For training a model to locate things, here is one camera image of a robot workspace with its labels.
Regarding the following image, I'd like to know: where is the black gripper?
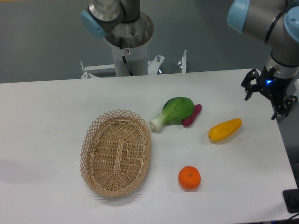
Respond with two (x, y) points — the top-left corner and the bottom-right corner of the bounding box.
(241, 66), (298, 120)

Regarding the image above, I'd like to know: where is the yellow mango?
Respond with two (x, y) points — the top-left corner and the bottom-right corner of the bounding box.
(208, 118), (242, 142)

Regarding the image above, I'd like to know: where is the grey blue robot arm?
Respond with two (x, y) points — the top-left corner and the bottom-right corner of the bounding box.
(227, 0), (299, 119)

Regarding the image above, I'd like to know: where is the purple sweet potato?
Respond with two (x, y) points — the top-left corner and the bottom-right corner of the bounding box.
(182, 104), (202, 127)

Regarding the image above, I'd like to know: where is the green bok choy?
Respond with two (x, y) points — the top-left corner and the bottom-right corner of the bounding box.
(149, 97), (195, 133)

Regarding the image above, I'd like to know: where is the black device at table edge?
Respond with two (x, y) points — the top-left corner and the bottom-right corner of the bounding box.
(282, 189), (299, 214)

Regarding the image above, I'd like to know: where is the orange tangerine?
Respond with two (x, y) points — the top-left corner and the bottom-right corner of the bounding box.
(178, 166), (201, 190)

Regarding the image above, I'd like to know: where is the woven wicker basket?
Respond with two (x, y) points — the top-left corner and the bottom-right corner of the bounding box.
(80, 110), (151, 197)

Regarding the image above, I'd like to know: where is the white metal base frame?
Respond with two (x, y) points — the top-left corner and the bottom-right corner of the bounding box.
(80, 49), (188, 79)

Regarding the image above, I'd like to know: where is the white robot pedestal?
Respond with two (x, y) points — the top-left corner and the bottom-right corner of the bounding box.
(105, 13), (154, 77)

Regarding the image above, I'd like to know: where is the black pedestal cable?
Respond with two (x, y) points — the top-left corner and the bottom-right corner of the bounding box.
(118, 37), (135, 77)

